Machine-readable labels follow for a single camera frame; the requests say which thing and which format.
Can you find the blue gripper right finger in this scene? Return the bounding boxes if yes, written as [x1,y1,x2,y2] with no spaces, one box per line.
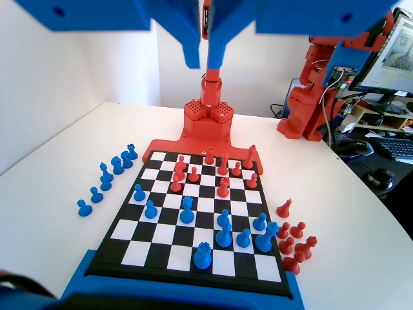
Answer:
[208,0,401,70]

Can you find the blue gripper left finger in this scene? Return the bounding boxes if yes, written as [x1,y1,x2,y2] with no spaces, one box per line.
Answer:
[14,0,203,70]

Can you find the captured red chess pieces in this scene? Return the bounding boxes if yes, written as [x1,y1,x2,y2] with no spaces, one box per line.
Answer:
[242,144,257,169]

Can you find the blue chess queen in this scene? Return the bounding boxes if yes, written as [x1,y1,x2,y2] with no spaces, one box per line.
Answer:
[179,196,196,225]

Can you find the blue king chess piece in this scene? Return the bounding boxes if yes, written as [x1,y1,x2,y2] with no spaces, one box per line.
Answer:
[254,221,280,253]

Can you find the dark blue panel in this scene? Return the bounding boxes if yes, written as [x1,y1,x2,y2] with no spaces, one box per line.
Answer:
[281,78,304,119]

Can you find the black computer monitor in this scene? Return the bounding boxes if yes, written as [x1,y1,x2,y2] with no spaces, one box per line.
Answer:
[353,6,413,112]

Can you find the black computer mouse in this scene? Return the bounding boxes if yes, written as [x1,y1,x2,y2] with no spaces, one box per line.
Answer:
[335,138,374,158]

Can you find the black and white chessboard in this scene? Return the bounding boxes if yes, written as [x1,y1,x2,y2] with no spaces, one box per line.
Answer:
[84,149,294,300]

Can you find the wooden monitor shelf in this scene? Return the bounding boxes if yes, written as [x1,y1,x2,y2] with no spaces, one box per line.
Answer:
[341,102,413,134]

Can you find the black keyboard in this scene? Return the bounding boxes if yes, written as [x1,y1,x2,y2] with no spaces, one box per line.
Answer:
[367,137,413,160]

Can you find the black round desk device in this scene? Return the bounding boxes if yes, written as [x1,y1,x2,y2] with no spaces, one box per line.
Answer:
[363,167,395,192]

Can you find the red base plate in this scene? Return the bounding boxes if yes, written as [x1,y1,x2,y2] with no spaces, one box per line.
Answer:
[141,135,265,175]

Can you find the blue base plate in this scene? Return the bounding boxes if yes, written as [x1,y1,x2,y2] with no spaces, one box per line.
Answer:
[59,248,306,310]

